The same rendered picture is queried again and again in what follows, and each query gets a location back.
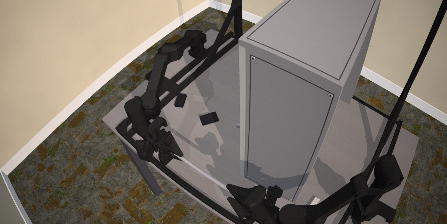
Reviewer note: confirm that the beige rectangular block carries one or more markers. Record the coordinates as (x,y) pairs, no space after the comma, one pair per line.
(315,201)

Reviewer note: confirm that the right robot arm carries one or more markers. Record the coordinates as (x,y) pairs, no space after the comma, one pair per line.
(148,105)

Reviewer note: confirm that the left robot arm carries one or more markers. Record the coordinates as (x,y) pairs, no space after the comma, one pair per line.
(387,174)

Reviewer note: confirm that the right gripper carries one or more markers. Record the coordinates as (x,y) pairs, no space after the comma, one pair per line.
(164,141)

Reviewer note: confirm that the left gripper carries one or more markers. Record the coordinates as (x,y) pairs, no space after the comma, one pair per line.
(247,204)

